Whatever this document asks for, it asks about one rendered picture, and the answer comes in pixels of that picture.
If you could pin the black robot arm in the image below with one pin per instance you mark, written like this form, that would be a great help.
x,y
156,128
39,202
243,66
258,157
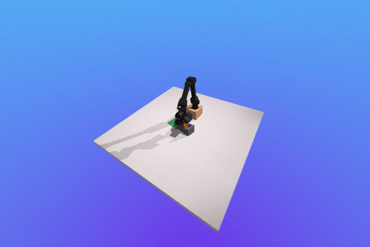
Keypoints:
x,y
182,104

